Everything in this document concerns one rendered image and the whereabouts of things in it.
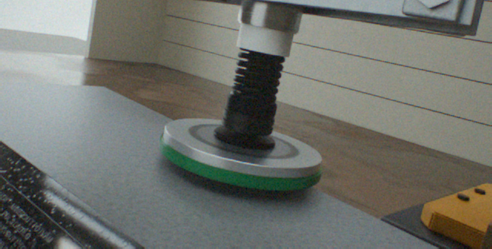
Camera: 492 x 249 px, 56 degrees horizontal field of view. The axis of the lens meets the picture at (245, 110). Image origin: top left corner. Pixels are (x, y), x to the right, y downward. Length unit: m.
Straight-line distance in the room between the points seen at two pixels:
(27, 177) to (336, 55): 6.77
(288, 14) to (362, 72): 6.45
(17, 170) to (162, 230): 0.21
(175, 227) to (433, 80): 6.32
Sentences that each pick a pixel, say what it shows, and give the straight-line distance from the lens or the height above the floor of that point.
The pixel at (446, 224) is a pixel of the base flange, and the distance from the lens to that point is 1.03.
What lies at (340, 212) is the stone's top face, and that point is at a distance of 0.59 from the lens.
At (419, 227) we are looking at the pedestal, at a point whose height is 0.74.
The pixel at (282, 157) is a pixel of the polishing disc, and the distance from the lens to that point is 0.58.
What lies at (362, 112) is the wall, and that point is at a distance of 7.00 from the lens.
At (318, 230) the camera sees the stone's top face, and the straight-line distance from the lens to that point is 0.52.
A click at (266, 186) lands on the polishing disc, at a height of 0.89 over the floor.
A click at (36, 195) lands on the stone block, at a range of 0.53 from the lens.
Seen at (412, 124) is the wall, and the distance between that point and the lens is 6.76.
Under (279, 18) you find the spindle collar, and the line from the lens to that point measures 0.57.
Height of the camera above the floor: 1.06
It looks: 10 degrees down
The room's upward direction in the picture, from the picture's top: 12 degrees clockwise
